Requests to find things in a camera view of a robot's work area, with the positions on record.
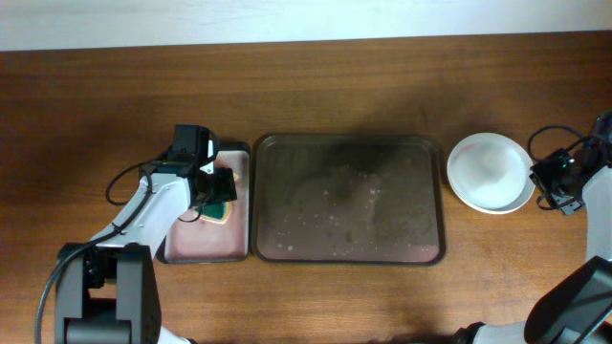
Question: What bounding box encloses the small black tray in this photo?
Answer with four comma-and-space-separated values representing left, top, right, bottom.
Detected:
156, 141, 251, 264

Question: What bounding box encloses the pale grey plate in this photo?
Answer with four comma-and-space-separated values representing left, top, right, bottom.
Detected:
447, 133, 535, 207

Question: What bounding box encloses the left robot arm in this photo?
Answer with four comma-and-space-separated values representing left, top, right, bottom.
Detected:
42, 124, 237, 344

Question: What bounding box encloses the large brown serving tray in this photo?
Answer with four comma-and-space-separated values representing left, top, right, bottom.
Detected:
251, 134, 447, 267

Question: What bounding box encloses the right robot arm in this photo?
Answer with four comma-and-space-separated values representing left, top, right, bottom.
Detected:
447, 112, 611, 344

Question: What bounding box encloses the white plate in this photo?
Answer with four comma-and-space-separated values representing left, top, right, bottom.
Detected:
456, 186, 535, 215

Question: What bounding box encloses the green yellow sponge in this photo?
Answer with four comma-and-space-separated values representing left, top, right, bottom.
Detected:
197, 203, 232, 225

